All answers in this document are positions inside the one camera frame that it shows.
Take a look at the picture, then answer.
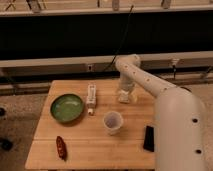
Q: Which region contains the white sponge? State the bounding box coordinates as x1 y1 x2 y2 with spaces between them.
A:
118 94 130 104

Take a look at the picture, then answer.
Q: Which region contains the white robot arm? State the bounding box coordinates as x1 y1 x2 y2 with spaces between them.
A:
115 54 208 171

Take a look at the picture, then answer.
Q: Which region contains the green ceramic plate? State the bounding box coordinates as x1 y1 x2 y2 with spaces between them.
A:
50 94 84 123

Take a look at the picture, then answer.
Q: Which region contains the black phone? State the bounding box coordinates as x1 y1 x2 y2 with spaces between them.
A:
143 126 154 152

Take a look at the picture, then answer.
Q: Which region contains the wooden folding table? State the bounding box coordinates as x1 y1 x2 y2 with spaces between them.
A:
25 80 154 170

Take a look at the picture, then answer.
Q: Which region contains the black chair wheel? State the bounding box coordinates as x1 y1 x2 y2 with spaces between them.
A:
0 137 13 151

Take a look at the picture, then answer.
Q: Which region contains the black hanging cable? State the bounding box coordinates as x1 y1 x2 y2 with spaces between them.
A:
101 3 135 73

